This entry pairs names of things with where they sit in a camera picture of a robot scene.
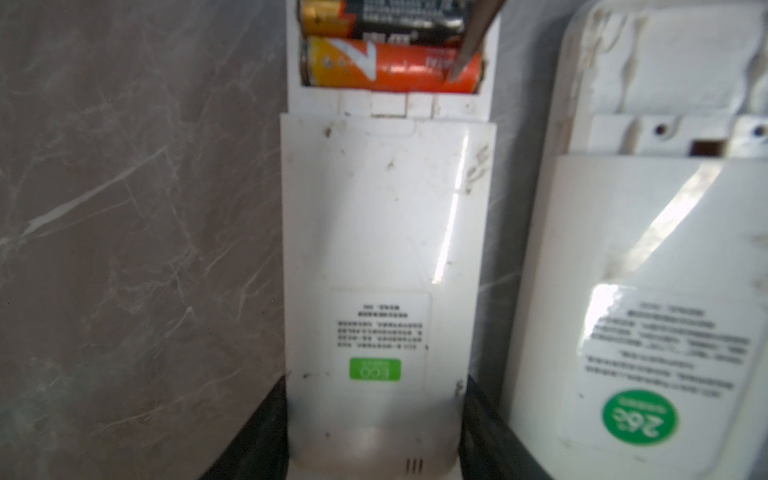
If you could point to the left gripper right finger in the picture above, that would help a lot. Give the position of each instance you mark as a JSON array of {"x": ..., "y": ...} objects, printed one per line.
[{"x": 489, "y": 449}]

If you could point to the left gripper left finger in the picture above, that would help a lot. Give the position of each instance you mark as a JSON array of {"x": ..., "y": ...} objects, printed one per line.
[{"x": 260, "y": 450}]

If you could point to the red orange battery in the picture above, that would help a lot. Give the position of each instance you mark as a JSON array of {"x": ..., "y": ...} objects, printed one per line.
[{"x": 328, "y": 62}]

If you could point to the black gold battery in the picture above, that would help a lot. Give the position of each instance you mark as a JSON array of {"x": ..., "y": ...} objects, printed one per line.
[{"x": 439, "y": 23}]

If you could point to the black yellow screwdriver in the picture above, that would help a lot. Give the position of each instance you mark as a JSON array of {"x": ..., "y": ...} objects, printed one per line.
[{"x": 484, "y": 13}]

